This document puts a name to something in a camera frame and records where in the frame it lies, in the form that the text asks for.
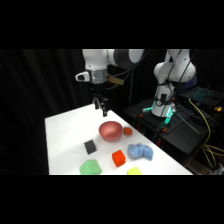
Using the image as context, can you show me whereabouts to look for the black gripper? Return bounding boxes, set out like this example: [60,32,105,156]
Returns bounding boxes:
[89,81,110,118]

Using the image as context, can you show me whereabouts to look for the green triangle block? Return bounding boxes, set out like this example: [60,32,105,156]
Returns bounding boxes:
[79,158,103,176]

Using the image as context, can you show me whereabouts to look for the pink bowl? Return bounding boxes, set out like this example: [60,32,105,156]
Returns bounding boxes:
[98,120,124,143]

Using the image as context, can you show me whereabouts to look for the black cube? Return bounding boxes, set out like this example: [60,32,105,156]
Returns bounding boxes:
[83,139,98,156]

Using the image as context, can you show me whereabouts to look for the red cube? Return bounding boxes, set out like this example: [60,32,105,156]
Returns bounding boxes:
[111,149,127,168]

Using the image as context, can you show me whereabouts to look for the blue plush toy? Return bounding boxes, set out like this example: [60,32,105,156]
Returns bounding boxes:
[127,142,155,162]

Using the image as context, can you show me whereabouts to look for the black curtain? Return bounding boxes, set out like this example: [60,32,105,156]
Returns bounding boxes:
[0,49,224,176]

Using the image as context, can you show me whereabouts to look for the yellow block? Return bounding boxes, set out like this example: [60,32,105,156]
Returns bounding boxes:
[126,166,143,176]

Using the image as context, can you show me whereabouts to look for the black robot stand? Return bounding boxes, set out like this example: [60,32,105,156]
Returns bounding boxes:
[123,97,221,166]

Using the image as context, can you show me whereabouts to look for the black laptop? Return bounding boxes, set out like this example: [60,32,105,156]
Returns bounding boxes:
[183,85,224,108]

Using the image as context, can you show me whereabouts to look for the tan wrist cable board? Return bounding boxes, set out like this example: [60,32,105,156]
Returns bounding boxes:
[107,74,126,88]

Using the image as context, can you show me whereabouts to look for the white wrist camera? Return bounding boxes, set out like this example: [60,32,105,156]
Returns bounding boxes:
[74,71,91,83]

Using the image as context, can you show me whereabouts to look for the yellow cable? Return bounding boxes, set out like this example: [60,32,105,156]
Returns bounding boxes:
[187,97,224,169]

